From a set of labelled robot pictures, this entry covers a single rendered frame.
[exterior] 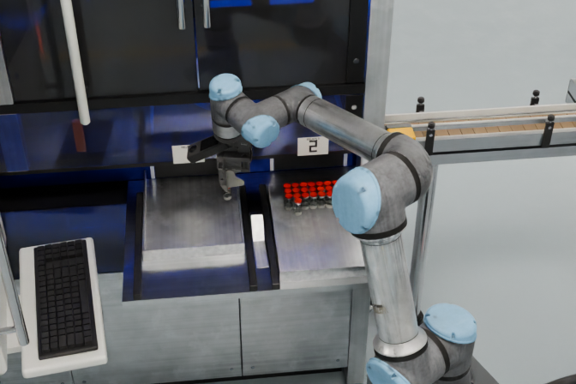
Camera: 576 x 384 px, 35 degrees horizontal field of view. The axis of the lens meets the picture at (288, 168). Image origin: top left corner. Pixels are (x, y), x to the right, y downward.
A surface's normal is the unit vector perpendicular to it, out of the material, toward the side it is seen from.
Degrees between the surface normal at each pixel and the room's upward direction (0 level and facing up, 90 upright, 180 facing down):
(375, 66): 90
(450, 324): 7
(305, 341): 90
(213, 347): 90
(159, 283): 0
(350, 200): 83
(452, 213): 0
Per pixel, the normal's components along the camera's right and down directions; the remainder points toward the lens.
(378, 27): 0.11, 0.60
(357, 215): -0.79, 0.26
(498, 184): 0.00, -0.79
